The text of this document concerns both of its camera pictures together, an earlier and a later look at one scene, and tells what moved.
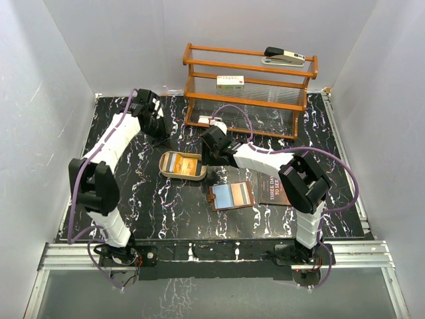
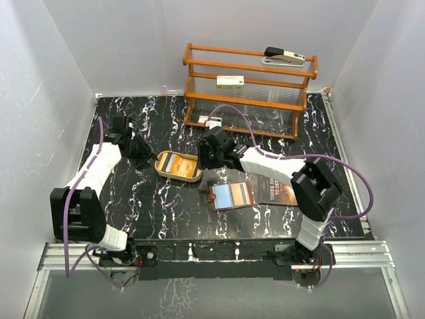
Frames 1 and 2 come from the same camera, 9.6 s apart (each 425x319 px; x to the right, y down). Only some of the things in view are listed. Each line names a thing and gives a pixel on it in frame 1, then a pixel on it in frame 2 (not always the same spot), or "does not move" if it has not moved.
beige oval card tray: (182, 165) does not move
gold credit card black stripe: (240, 194) does not move
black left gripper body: (157, 132) → (139, 152)
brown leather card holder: (229, 196) does not move
